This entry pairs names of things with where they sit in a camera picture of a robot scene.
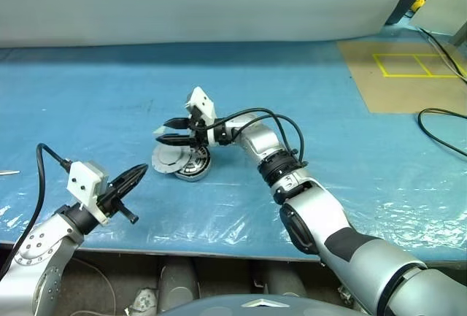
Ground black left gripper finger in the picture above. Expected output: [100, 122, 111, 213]
[111, 168, 149, 201]
[108, 163, 149, 190]

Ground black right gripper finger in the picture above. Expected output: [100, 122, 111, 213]
[155, 133, 195, 147]
[163, 117, 191, 130]

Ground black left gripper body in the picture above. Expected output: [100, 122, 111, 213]
[95, 183, 139, 226]

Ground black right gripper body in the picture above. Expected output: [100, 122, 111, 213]
[185, 109, 212, 149]

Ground grey round tin lid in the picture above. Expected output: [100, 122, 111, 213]
[150, 143, 191, 175]

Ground spoked silver wheel rotor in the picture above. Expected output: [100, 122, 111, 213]
[181, 146, 210, 176]

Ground round metal tin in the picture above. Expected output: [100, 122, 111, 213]
[174, 144, 213, 182]

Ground grey rounded cylinder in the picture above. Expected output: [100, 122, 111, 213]
[158, 257, 200, 312]
[253, 260, 309, 297]

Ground white crumpled object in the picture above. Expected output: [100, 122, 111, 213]
[125, 287, 159, 315]

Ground grey robot torso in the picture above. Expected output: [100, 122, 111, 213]
[155, 290, 353, 316]

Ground brown cardboard sheet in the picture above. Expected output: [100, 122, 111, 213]
[336, 37, 467, 115]

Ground yellow tape rectangle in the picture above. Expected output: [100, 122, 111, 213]
[372, 53, 461, 78]

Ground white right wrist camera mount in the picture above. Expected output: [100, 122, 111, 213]
[183, 86, 217, 146]

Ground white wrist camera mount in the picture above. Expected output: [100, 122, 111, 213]
[66, 161, 111, 227]
[183, 86, 217, 146]

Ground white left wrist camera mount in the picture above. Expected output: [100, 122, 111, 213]
[66, 161, 111, 227]

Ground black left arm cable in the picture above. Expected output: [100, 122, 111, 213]
[0, 142, 74, 273]

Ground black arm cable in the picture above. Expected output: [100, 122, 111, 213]
[0, 142, 74, 273]
[213, 107, 308, 166]

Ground thin white cord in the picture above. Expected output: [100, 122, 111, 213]
[71, 260, 123, 315]

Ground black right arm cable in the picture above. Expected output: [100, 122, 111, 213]
[213, 107, 308, 166]

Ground black looped table cable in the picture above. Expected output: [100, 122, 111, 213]
[417, 107, 467, 159]

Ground black and white cable pair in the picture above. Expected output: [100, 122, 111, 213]
[418, 26, 467, 84]

